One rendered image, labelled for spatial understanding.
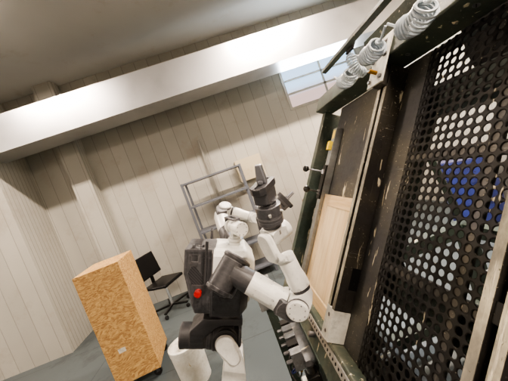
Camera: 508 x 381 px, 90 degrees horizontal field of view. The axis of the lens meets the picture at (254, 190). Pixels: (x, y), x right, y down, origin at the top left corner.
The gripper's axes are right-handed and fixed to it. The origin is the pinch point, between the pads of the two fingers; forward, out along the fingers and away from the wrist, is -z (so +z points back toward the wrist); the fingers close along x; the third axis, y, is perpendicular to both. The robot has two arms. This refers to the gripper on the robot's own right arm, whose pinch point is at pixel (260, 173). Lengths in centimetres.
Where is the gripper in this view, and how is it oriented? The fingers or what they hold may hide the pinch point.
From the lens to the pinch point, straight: 81.8
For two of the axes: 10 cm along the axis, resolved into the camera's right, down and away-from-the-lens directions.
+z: 2.3, 9.2, 3.3
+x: 3.9, -4.0, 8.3
